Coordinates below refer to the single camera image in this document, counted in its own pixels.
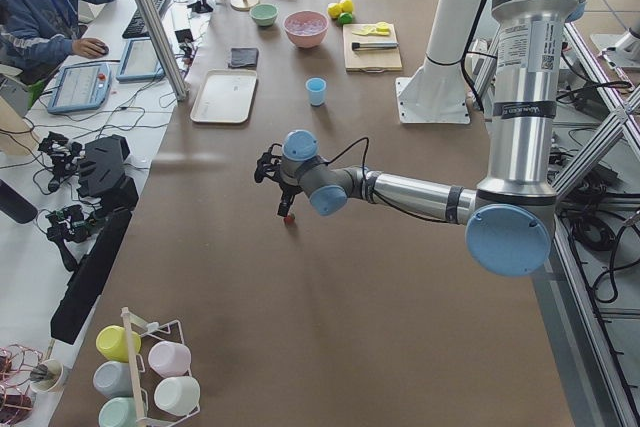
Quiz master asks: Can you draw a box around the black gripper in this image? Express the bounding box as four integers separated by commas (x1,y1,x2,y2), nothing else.
277,182,300,216

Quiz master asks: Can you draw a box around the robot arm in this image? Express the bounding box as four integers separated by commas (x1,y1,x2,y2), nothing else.
274,0,586,276

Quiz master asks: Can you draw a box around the light blue plastic cup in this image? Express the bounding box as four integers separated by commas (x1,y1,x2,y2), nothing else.
305,77,327,107

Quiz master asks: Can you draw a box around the pink bowl of ice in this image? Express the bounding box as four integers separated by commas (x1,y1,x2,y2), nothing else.
284,10,328,48

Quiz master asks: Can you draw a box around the pink cup in rack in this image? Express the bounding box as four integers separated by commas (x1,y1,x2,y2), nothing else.
148,341,192,378

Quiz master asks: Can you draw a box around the white cup in rack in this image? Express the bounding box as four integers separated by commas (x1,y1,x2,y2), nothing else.
154,376,201,416

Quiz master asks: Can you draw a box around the yellow cup in rack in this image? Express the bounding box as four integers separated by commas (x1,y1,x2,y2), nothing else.
95,325,129,363

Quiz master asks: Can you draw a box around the grey cup in rack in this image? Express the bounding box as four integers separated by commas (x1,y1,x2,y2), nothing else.
93,361,133,399

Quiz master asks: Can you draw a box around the mint cup in rack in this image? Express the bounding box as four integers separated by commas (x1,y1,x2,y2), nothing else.
98,397,137,427

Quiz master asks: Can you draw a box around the beige rabbit tray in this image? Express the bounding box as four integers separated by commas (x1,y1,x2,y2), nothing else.
190,69,258,125

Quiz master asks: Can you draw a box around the dark grey cloth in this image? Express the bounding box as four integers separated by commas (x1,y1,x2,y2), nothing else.
228,47,259,69

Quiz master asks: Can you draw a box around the bamboo cutting board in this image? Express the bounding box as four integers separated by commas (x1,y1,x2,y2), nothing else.
342,21,403,72

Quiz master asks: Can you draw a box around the steel muddler black tip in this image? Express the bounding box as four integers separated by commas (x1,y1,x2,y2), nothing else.
351,41,399,52

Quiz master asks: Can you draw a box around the mint green bowl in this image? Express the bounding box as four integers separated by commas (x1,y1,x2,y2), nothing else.
249,3,279,27

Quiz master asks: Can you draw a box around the lemon slice right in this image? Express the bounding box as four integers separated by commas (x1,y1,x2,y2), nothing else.
361,25,377,36

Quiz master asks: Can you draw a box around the lemon slice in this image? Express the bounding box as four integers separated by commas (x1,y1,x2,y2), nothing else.
361,25,377,36
375,22,390,33

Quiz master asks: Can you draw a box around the yellow plastic knife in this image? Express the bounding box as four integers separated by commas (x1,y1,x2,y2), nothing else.
352,26,390,37

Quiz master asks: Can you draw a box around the green lime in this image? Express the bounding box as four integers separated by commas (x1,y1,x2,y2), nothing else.
337,12,354,25

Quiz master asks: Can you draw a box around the yellow lemon lower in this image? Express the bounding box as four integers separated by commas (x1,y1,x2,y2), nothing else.
327,3,342,19

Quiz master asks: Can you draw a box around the yellow lemon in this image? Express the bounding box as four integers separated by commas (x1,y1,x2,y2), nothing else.
327,3,342,19
339,0,354,13

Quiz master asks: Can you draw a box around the lemon slice left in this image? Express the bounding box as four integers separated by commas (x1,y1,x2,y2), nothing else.
375,22,390,33

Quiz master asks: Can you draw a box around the blue teach pendant far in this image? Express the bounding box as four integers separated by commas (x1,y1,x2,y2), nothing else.
116,38,165,83

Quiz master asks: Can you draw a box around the blue teach pendant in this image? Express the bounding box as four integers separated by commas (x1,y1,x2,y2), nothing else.
116,38,165,83
46,62,111,115

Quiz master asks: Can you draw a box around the yellow lemon upper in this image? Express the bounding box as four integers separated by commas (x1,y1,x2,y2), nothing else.
339,0,354,13

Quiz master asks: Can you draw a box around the black keyboard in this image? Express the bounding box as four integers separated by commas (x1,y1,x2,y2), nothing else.
121,0,173,40

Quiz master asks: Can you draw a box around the blue teach pendant near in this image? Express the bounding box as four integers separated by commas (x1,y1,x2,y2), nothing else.
46,62,111,115

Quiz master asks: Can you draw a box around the person in blue hoodie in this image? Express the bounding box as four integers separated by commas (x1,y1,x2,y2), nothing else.
1,0,115,83

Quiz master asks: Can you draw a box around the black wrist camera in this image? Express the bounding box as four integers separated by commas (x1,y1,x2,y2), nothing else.
254,143,282,183

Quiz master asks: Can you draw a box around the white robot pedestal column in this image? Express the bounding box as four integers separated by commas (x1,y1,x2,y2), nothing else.
396,0,483,125

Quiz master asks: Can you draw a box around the white wire cup rack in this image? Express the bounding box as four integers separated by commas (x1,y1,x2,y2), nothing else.
121,307,201,426

